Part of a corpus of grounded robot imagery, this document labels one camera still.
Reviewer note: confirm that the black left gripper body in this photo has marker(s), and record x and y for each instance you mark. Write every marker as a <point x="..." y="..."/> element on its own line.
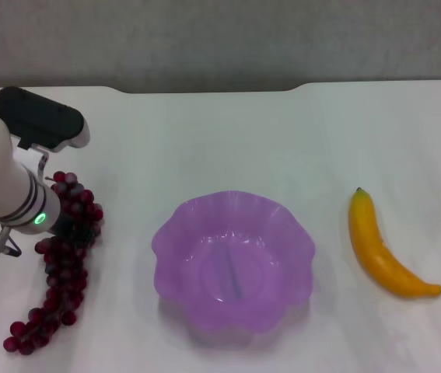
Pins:
<point x="64" y="229"/>

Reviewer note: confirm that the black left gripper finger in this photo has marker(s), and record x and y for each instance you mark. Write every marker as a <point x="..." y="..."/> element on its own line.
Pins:
<point x="89" y="235"/>

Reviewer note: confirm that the dark red grape bunch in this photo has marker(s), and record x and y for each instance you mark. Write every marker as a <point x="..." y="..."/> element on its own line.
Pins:
<point x="66" y="272"/>

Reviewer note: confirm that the yellow banana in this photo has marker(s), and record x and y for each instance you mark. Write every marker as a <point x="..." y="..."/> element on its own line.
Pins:
<point x="375" y="252"/>

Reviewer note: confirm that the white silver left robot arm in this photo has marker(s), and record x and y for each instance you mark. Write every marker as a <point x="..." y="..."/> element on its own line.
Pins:
<point x="2" y="186"/>

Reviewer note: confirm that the purple wavy plastic plate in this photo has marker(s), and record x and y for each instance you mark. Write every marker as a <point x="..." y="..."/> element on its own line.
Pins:
<point x="235" y="272"/>

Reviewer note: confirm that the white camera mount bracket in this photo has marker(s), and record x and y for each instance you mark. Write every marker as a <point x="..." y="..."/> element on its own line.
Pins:
<point x="29" y="157"/>

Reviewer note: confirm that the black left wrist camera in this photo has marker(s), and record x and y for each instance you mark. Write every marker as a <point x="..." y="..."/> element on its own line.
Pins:
<point x="41" y="116"/>

